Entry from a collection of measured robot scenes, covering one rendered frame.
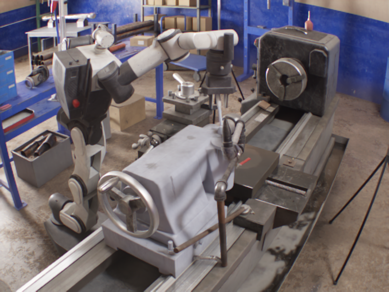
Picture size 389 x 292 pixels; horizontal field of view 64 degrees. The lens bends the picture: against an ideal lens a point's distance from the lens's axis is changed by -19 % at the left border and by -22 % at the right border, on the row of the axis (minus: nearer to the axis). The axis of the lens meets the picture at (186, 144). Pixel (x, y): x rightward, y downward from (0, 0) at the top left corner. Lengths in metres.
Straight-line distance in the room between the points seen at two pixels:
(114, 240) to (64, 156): 2.22
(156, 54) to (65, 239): 1.42
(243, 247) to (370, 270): 1.44
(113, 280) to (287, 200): 0.76
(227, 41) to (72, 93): 0.72
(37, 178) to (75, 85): 1.77
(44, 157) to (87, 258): 2.03
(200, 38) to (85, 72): 0.52
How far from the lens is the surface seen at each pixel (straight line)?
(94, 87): 1.61
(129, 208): 1.09
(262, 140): 2.28
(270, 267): 1.87
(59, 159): 3.41
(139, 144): 1.90
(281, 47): 2.40
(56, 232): 2.50
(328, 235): 2.76
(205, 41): 1.27
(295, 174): 1.70
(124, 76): 1.49
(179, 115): 1.72
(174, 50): 1.46
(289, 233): 2.09
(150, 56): 1.48
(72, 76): 1.58
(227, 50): 1.25
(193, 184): 1.22
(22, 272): 2.53
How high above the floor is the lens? 1.76
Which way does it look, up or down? 28 degrees down
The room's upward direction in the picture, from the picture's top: straight up
